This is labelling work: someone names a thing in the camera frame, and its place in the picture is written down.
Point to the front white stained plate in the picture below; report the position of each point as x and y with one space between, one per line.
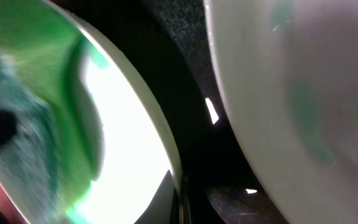
287 73

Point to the green-stained plate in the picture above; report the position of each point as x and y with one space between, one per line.
115 144

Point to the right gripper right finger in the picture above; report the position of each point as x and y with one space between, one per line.
242 205

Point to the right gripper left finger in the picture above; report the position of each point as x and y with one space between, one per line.
163 208

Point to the green sponge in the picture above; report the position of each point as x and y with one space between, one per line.
28 169

